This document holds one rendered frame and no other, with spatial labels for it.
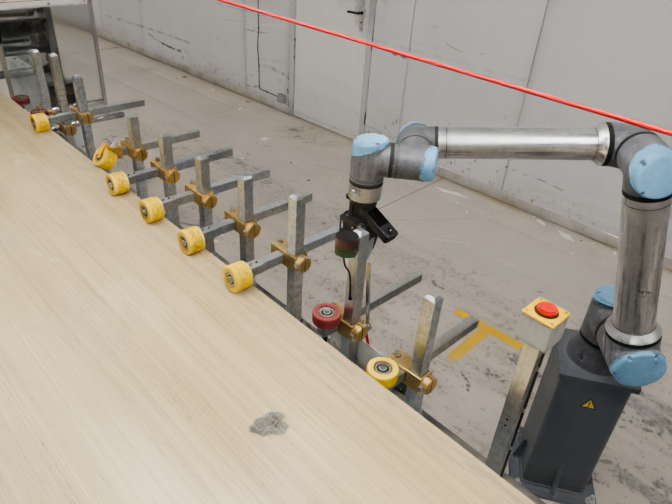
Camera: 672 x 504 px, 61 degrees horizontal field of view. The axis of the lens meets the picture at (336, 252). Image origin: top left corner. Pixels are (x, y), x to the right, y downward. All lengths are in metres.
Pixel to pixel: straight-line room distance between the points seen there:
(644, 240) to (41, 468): 1.48
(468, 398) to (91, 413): 1.77
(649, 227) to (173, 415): 1.23
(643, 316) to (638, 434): 1.16
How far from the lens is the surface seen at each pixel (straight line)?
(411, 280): 1.83
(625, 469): 2.71
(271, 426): 1.29
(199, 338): 1.52
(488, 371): 2.86
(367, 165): 1.43
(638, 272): 1.70
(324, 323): 1.56
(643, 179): 1.54
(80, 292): 1.74
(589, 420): 2.22
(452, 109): 4.47
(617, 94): 3.94
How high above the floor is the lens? 1.90
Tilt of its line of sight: 33 degrees down
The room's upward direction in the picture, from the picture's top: 4 degrees clockwise
